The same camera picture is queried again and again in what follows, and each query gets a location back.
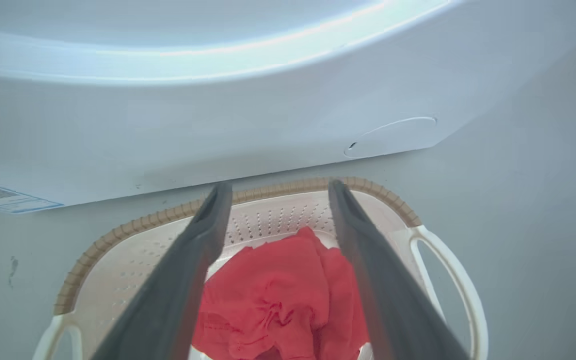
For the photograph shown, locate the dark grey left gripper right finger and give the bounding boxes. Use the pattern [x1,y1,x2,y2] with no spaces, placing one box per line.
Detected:
[328,180,470,360]

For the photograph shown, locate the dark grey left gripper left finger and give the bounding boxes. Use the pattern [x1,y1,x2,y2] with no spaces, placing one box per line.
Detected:
[90,182,233,360]

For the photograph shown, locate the red cloth garment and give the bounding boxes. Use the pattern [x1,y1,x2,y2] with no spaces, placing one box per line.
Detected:
[191,226,370,360]

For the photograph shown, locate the cream laundry basket brown rim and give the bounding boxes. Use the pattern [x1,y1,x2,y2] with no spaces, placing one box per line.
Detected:
[32,176,489,360]

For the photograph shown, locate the round white filter cover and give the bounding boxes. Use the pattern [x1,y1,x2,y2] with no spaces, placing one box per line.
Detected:
[343,116,438,159]

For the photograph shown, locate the white front-load washing machine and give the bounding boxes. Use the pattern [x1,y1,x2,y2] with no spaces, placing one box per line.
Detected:
[0,0,576,208]

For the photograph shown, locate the blue white energy label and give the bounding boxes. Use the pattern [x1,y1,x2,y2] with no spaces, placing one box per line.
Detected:
[0,180,64,215]

